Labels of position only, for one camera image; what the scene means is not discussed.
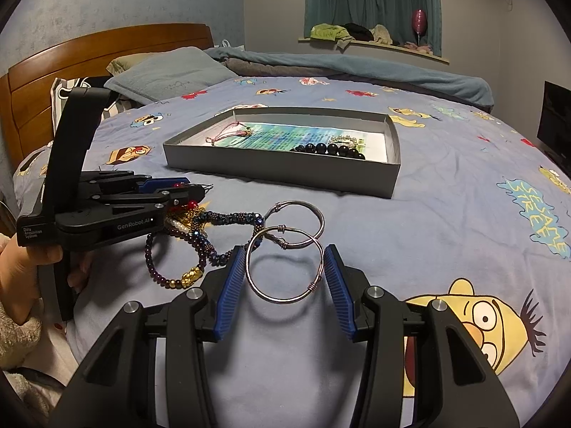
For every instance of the olive pillow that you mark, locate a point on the olive pillow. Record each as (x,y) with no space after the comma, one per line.
(122,62)

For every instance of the black cloth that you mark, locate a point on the black cloth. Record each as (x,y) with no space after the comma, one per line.
(357,31)

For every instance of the striped cartoon pillow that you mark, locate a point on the striped cartoon pillow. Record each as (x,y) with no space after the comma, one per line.
(60,91)

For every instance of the black television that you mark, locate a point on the black television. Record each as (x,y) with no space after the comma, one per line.
(555,120)

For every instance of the grey-blue pillow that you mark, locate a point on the grey-blue pillow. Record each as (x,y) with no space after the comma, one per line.
(169,73)

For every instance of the person's left forearm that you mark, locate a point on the person's left forearm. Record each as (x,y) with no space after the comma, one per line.
(15,334)

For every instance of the window sill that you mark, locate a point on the window sill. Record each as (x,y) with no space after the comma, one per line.
(392,49)

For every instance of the grey cardboard box tray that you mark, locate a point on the grey cardboard box tray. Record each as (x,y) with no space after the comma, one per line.
(276,174)

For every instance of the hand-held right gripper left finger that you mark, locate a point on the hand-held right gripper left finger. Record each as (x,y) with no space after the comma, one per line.
(229,290)

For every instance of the blue blanket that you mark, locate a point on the blue blanket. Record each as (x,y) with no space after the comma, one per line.
(379,69)

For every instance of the pink balloon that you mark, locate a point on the pink balloon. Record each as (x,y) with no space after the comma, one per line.
(419,20)

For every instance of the pink soft item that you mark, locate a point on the pink soft item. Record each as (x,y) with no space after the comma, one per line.
(415,47)

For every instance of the beige cloth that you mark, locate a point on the beige cloth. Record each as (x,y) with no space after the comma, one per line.
(381,34)

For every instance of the person's left hand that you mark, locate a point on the person's left hand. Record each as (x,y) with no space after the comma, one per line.
(22,272)

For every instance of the wooden headboard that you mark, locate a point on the wooden headboard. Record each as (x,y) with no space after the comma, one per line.
(89,53)

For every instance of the white pearl strand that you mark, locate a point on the white pearl strand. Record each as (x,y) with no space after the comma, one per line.
(178,225)

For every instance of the green cloth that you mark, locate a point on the green cloth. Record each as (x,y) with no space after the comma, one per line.
(325,33)

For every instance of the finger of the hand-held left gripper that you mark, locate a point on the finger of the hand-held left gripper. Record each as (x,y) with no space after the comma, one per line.
(183,194)
(165,183)

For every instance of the printed paper sheet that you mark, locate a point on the printed paper sheet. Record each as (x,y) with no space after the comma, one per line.
(276,136)

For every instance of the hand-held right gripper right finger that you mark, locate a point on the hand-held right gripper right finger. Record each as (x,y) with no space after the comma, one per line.
(339,290)

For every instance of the silver hoop bangle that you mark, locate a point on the silver hoop bangle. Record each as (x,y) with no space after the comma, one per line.
(313,285)
(276,207)

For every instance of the cartoon printed bedsheet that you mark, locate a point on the cartoon printed bedsheet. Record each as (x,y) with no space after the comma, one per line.
(446,214)

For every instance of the grey blanket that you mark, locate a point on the grey blanket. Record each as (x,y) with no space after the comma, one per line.
(250,67)

